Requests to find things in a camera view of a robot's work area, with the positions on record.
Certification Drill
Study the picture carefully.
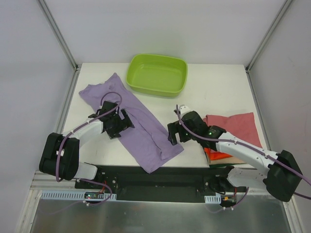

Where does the purple t shirt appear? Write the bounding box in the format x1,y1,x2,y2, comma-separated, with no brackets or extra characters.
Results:
79,73,184,173

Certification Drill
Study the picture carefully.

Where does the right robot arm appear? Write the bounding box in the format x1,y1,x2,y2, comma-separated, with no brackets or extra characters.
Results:
167,105,310,202

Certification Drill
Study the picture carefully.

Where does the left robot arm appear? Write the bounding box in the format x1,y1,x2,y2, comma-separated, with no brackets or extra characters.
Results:
39,101,135,189

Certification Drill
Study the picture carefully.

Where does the orange folded t shirt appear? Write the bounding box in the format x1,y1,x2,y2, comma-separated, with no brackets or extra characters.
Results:
204,148,231,161

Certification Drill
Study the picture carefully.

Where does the dark green folded t shirt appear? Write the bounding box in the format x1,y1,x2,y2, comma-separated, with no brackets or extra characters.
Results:
209,163,236,168

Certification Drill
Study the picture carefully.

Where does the beige folded t shirt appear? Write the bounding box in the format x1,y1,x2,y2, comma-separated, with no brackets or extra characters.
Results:
207,156,246,165

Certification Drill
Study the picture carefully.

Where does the green plastic basin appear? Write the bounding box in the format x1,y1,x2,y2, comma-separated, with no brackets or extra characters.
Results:
126,54,188,98

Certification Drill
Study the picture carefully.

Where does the pink folded t shirt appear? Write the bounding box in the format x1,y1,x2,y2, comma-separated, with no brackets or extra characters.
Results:
203,113,262,148

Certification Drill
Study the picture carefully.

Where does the left controller board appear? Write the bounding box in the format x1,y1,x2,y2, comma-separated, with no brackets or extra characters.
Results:
40,190,117,205

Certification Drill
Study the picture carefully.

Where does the controller board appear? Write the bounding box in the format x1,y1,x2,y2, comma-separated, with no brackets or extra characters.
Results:
40,190,117,205
204,194,238,214

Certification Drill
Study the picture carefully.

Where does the right controller board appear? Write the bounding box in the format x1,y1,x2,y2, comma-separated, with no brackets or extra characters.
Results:
204,194,238,214

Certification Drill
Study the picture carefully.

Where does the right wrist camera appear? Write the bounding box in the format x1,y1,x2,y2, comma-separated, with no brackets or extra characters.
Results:
174,104,191,117

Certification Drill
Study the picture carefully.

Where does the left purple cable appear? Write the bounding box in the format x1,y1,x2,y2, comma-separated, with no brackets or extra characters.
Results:
54,91,123,209

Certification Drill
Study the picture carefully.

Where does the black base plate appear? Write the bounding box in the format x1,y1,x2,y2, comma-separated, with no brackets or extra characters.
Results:
72,165,279,202

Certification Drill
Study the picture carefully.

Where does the right aluminium frame post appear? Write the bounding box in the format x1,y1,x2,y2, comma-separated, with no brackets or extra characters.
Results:
245,0,294,74

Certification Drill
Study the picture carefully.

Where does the aluminium frame post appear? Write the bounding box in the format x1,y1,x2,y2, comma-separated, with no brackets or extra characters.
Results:
245,0,294,74
36,0,79,71

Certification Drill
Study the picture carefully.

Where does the left aluminium frame post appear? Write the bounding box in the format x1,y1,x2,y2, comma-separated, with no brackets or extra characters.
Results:
36,0,79,71

